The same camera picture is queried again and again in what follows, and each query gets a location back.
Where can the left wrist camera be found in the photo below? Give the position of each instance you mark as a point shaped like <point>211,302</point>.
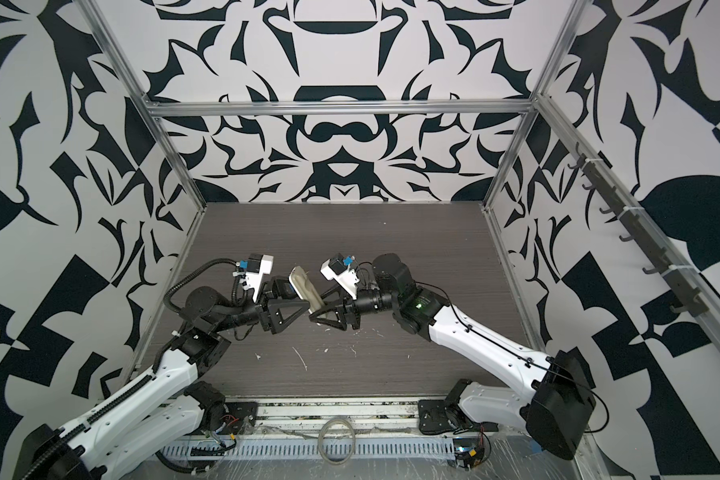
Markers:
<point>251,272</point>

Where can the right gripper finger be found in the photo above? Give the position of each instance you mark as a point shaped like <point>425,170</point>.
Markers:
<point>333,293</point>
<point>330,317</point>

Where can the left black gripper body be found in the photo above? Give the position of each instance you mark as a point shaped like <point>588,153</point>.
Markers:
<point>264,295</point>

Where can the wall hook rail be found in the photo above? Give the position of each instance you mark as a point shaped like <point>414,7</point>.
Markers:
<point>664,260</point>

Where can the white slotted cable duct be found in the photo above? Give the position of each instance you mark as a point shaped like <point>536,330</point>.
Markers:
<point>436,448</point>

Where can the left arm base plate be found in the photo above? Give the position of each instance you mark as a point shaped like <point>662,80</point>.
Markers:
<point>236,417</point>

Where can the white remote control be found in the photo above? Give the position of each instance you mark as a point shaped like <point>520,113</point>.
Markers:
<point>305,289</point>

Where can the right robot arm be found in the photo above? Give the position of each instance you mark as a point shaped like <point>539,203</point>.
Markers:
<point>551,399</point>

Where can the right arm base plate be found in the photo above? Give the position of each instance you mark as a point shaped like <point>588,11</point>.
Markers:
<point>437,416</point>

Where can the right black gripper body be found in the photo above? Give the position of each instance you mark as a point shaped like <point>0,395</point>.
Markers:
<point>374,300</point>

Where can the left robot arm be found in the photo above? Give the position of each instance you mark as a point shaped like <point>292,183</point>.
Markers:
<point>167,400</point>

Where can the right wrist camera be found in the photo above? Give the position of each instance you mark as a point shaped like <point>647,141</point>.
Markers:
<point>339,268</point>

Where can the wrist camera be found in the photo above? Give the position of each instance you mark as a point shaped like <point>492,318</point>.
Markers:
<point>251,272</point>
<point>339,268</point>

